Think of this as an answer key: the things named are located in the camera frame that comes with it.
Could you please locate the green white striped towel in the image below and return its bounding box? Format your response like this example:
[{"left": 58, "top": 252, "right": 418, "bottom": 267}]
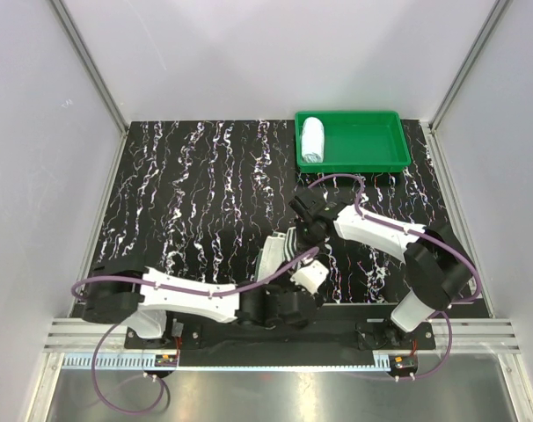
[{"left": 254, "top": 227, "right": 312, "bottom": 283}]

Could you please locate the light blue towel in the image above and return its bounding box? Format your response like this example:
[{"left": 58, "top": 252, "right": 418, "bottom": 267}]
[{"left": 300, "top": 117, "right": 325, "bottom": 164}]

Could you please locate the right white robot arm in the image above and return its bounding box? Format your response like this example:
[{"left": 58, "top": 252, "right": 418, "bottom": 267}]
[{"left": 289, "top": 190, "right": 478, "bottom": 350}]

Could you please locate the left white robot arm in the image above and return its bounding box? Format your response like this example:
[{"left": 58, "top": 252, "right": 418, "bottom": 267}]
[{"left": 72, "top": 260, "right": 328, "bottom": 348}]

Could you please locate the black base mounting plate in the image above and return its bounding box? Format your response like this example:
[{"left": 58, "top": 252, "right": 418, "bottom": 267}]
[{"left": 125, "top": 304, "right": 436, "bottom": 351}]

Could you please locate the green plastic tray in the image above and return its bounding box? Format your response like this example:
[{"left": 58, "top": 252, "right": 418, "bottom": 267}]
[{"left": 295, "top": 111, "right": 412, "bottom": 174}]

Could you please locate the black marble pattern mat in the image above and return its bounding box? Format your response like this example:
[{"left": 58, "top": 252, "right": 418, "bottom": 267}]
[{"left": 92, "top": 120, "right": 449, "bottom": 283}]

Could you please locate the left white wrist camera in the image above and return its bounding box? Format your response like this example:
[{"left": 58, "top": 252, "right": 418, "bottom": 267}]
[{"left": 290, "top": 259, "right": 329, "bottom": 295}]

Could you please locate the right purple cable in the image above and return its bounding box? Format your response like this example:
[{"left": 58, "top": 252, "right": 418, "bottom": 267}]
[{"left": 308, "top": 173, "right": 483, "bottom": 382}]

